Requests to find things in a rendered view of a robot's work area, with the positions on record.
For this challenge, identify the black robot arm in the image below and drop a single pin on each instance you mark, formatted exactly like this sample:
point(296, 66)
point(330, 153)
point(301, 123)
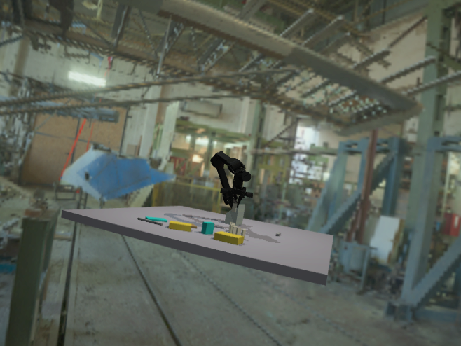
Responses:
point(237, 168)

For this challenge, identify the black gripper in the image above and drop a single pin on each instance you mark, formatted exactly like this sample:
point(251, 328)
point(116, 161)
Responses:
point(230, 193)

